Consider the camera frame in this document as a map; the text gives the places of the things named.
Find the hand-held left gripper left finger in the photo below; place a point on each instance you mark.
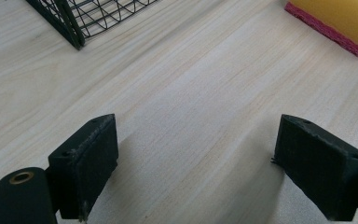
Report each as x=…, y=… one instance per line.
x=84, y=168

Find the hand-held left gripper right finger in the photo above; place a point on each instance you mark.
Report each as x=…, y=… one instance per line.
x=317, y=168

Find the yellow sponge with red pad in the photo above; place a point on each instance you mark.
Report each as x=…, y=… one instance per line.
x=341, y=18

